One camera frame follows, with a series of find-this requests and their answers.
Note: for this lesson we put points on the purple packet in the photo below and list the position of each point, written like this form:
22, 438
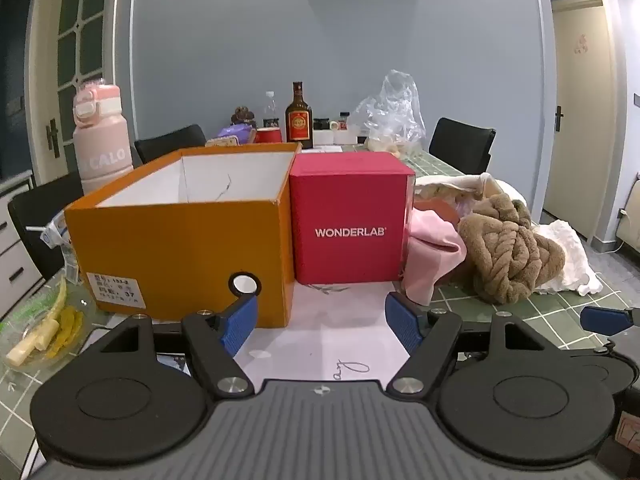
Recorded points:
232, 135

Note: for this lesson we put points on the reddish brown cloth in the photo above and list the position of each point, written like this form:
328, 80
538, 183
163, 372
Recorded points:
435, 209

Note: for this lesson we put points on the brown knitted scarf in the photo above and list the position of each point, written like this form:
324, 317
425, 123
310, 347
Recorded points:
510, 255

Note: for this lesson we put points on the white drawer cabinet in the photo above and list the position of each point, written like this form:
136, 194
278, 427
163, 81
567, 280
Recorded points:
15, 250

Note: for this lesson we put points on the clear plastic water bottle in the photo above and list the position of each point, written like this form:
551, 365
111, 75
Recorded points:
270, 112

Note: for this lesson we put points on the red cardboard box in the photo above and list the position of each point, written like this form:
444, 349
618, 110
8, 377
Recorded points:
350, 200

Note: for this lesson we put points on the pink water bottle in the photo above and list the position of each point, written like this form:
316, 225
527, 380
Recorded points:
102, 160

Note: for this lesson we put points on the cream door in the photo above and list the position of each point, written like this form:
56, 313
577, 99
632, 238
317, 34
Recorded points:
580, 135

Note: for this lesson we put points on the clear plastic bag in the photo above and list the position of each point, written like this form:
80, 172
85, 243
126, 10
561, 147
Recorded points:
390, 115

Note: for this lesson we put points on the pink cloth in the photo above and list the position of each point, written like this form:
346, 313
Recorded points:
430, 255

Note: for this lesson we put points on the dark brown fuzzy item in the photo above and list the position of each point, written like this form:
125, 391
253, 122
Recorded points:
243, 115

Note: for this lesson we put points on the beige cloth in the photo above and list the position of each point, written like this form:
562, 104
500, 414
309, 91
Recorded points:
450, 185

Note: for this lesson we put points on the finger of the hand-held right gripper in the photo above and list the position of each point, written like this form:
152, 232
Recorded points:
605, 320

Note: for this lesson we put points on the dark liquor bottle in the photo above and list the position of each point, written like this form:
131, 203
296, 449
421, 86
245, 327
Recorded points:
298, 122

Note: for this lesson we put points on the white snack packet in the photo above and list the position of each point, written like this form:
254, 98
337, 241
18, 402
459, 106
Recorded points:
62, 240

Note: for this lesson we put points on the orange cardboard box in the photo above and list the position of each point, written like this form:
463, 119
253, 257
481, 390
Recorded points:
175, 250

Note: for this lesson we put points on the glass panel door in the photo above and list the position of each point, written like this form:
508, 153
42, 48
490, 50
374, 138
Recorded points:
75, 35

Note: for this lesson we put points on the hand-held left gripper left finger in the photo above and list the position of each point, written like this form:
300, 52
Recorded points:
241, 321

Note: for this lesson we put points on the white fluffy cloth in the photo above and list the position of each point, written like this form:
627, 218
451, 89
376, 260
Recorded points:
570, 260

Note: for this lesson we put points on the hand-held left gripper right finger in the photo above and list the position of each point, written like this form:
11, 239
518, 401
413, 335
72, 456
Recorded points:
402, 321

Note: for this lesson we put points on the green checked tablecloth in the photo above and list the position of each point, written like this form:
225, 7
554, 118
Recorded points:
500, 310

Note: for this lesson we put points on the black office chair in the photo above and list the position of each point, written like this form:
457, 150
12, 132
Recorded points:
170, 142
460, 142
40, 210

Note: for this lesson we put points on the red paper cup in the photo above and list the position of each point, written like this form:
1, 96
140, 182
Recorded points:
269, 136

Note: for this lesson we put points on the clear plastic food container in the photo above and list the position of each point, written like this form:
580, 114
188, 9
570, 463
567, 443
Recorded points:
45, 330

